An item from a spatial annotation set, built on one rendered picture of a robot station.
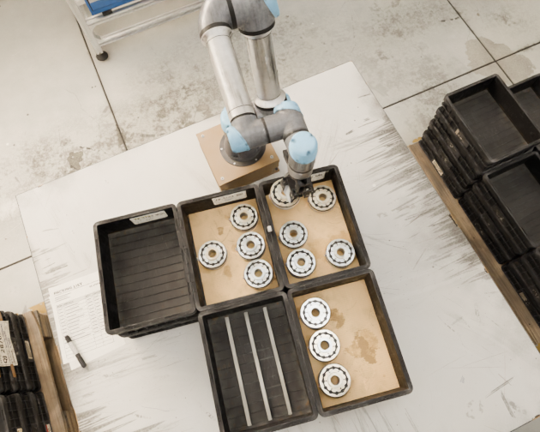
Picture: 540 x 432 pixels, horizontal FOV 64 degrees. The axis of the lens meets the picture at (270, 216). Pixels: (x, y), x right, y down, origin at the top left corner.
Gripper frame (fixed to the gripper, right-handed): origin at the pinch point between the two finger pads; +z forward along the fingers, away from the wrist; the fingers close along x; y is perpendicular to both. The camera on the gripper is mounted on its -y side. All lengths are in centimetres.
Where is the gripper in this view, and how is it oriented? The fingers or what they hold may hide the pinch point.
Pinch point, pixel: (294, 189)
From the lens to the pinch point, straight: 147.6
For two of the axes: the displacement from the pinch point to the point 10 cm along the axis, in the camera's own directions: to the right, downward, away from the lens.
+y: 2.5, 9.1, -3.4
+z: -0.1, 3.5, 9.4
